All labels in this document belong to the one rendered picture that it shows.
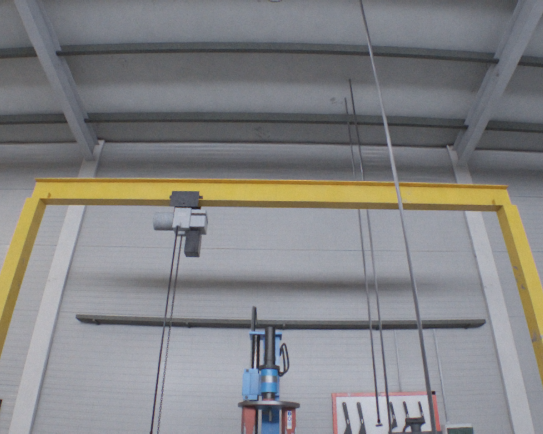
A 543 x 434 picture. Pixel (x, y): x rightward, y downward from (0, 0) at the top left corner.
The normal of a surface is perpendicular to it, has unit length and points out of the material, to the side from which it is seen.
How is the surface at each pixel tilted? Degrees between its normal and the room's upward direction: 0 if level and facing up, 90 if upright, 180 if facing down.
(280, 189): 90
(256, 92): 174
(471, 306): 90
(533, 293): 90
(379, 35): 174
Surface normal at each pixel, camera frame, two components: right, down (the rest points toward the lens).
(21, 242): 0.01, -0.50
